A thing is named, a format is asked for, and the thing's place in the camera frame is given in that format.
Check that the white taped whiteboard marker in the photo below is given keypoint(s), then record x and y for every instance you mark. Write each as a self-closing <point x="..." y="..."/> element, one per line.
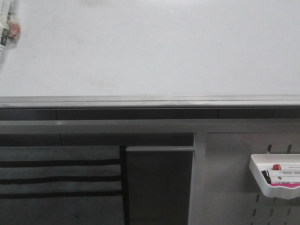
<point x="10" y="27"/>

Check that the grey fabric striped organizer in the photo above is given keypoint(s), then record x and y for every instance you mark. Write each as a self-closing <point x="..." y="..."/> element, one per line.
<point x="84" y="185"/>

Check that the white plastic marker tray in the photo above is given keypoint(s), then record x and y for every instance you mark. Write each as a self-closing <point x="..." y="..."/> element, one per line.
<point x="260" y="162"/>

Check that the red capped marker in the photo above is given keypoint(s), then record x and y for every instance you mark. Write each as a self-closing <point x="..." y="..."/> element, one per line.
<point x="286" y="167"/>

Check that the dark grey hanging panel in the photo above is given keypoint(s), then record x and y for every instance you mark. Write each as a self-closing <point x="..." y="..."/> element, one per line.
<point x="159" y="184"/>

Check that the white whiteboard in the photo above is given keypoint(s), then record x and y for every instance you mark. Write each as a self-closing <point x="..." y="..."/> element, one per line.
<point x="143" y="53"/>

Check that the pink whiteboard eraser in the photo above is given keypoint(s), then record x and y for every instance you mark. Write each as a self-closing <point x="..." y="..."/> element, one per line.
<point x="286" y="185"/>

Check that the grey whiteboard stand frame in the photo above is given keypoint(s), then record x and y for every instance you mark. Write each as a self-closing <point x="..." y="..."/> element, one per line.
<point x="223" y="189"/>

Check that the black capped marker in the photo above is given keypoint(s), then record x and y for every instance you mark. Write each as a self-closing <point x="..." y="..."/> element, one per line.
<point x="282" y="180"/>
<point x="280" y="173"/>

